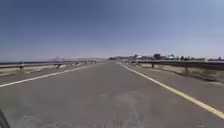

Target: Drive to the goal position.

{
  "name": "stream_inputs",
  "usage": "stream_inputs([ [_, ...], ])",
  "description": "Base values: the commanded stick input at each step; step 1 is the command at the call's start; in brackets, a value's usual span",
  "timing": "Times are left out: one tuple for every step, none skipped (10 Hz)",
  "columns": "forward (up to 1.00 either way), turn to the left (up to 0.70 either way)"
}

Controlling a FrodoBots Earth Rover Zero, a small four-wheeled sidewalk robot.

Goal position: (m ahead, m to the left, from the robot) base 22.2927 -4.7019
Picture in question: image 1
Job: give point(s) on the row of distant trees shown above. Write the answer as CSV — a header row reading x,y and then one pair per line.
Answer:
x,y
160,57

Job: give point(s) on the metal guardrail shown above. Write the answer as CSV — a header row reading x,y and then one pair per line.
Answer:
x,y
33,64
186,64

